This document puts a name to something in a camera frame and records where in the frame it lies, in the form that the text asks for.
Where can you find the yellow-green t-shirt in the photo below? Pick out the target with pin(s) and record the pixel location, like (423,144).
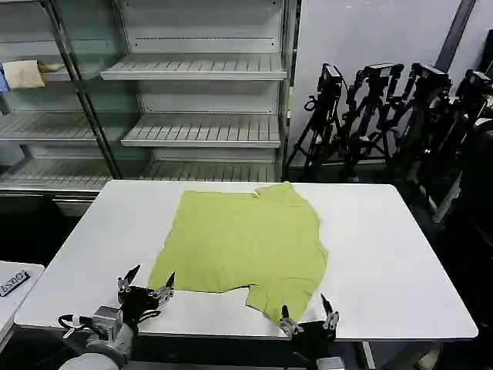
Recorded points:
(246,243)

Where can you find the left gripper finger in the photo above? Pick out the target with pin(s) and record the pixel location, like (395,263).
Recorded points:
(163,291)
(129,278)

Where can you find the white slotted shelf unit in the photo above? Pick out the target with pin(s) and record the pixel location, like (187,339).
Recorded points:
(208,96)

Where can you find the blue cloth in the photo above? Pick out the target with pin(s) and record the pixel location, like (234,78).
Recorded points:
(3,79)

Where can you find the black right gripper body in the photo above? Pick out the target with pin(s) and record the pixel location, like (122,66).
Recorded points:
(314,339)

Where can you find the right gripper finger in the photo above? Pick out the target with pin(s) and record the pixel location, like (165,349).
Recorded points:
(289,323)
(330,314)

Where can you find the beige folded cloth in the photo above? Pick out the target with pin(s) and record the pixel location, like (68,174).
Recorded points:
(26,74)

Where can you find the grey slanted beam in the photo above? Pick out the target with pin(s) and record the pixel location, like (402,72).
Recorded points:
(456,32)

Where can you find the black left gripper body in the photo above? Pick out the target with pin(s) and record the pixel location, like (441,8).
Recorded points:
(136,304)

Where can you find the black label card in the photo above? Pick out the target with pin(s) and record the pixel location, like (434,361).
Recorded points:
(13,284)

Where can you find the white rectangular table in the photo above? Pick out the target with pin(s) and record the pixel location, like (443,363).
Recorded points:
(385,250)

